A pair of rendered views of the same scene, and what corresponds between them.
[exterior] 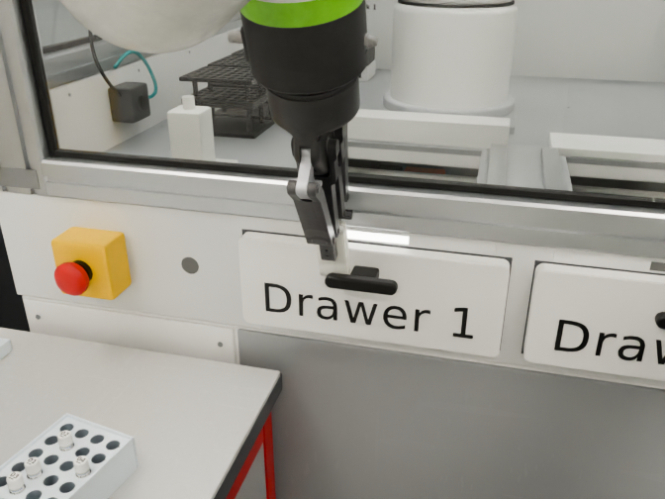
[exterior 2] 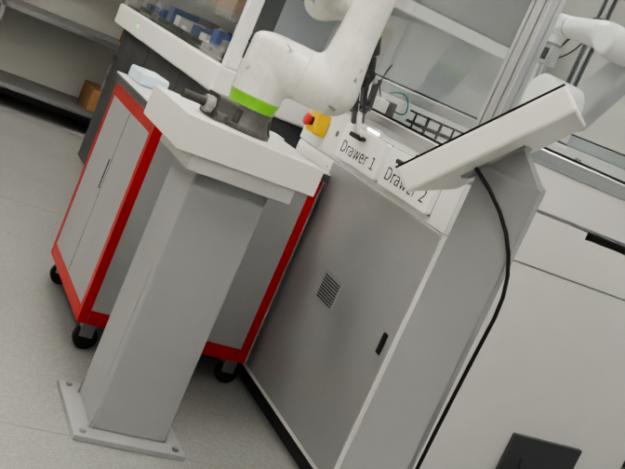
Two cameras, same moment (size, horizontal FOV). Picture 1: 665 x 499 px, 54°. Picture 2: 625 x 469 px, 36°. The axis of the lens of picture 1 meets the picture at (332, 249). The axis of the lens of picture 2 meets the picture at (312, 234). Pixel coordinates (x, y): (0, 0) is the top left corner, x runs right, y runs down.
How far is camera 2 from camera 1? 2.56 m
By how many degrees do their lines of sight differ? 48
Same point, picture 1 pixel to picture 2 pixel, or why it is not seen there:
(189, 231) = (343, 121)
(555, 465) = (367, 237)
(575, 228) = (409, 139)
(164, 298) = (325, 145)
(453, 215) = (391, 128)
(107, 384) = not seen: hidden behind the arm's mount
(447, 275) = (377, 144)
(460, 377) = (365, 192)
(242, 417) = not seen: hidden behind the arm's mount
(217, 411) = not seen: hidden behind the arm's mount
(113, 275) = (317, 125)
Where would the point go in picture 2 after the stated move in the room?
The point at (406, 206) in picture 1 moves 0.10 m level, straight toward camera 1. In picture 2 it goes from (383, 122) to (357, 111)
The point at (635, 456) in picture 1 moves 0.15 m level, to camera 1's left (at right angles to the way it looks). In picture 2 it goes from (385, 236) to (352, 216)
